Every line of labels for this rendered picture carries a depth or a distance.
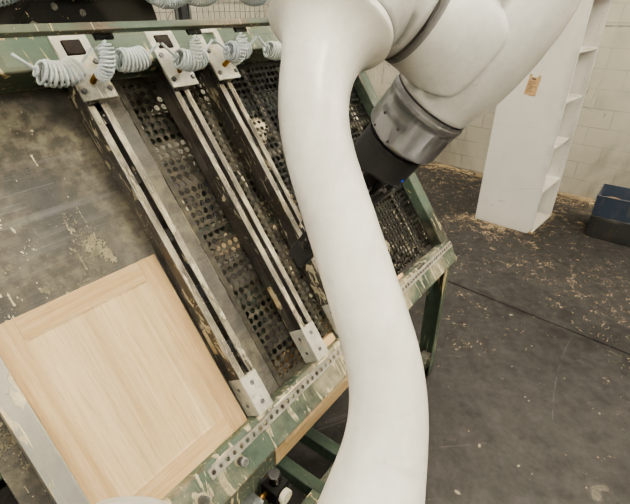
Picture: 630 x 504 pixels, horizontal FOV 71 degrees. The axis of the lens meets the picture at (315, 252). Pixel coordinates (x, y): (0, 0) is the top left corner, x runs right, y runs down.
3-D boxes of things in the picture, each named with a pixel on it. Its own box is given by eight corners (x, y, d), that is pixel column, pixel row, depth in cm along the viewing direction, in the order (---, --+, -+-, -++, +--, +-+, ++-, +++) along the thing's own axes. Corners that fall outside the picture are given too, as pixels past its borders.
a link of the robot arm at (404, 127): (383, 64, 45) (350, 110, 49) (436, 129, 42) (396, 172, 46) (430, 76, 51) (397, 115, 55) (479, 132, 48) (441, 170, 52)
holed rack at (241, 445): (212, 480, 118) (213, 480, 117) (206, 471, 117) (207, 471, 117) (451, 246, 233) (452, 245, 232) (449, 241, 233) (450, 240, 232)
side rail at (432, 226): (424, 250, 235) (441, 244, 227) (329, 58, 225) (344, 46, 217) (430, 244, 240) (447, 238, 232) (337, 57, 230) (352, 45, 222)
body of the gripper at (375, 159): (401, 118, 54) (358, 170, 60) (357, 114, 48) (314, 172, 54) (437, 163, 52) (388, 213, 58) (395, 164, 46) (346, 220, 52)
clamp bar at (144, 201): (242, 420, 133) (291, 420, 116) (38, 57, 123) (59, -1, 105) (265, 399, 140) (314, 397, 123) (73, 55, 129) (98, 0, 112)
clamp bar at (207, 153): (301, 366, 153) (350, 359, 136) (131, 50, 143) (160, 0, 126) (319, 350, 160) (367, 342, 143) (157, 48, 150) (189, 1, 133)
